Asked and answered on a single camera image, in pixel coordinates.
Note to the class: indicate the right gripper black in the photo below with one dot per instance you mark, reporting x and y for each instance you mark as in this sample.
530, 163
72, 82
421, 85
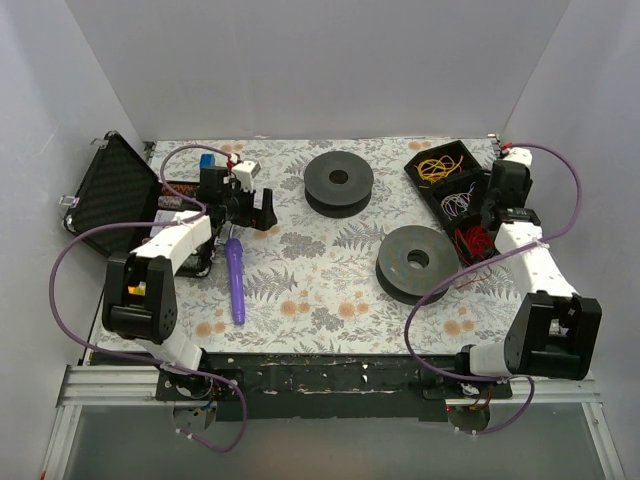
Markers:
486, 220

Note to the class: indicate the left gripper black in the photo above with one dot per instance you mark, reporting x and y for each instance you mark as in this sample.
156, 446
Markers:
252, 209

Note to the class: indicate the grey cable spool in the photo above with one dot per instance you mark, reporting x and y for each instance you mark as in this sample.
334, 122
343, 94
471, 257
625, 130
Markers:
338, 184
412, 260

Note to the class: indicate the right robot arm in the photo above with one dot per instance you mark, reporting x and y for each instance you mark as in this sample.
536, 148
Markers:
554, 331

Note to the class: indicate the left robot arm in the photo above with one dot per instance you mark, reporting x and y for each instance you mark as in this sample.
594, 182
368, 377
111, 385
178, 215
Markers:
140, 302

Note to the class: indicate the purple toy microphone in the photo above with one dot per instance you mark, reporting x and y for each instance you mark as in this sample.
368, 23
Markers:
234, 257

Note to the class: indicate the blue green toy block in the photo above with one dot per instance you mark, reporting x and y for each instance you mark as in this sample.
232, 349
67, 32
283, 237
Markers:
207, 161

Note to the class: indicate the floral patterned table mat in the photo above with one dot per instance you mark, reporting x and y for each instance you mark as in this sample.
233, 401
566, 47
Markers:
310, 283

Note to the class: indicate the black poker chip case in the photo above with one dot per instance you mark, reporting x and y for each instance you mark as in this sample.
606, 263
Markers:
118, 187

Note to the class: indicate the black three-compartment wire tray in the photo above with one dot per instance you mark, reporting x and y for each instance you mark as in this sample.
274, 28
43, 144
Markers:
446, 177

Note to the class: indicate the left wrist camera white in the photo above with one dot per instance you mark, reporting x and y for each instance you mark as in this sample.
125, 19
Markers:
245, 173

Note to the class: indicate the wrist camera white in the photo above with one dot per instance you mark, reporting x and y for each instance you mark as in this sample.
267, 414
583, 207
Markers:
517, 155
245, 173

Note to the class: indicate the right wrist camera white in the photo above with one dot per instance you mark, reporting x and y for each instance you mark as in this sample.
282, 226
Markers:
517, 155

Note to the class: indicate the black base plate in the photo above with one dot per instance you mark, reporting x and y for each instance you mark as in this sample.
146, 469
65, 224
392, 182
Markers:
323, 386

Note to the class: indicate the aluminium frame rail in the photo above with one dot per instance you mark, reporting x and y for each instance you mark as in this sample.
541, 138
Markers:
137, 386

